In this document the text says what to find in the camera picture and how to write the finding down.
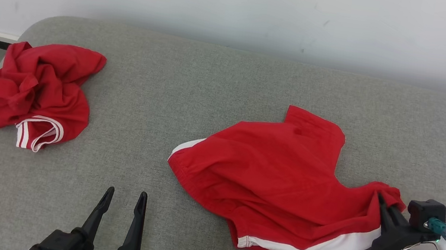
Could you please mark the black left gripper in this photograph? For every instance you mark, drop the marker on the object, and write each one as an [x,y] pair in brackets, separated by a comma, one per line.
[57,248]

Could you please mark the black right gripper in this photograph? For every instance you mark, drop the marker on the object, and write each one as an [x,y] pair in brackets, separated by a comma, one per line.
[391,246]

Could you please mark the red shorts with white stripe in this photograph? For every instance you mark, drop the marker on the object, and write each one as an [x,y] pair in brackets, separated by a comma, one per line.
[277,176]

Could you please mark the red basketball jersey white lining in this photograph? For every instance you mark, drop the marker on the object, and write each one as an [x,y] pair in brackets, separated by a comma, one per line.
[36,90]

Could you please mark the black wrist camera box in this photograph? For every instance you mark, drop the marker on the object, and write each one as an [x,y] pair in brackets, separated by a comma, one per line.
[424,212]

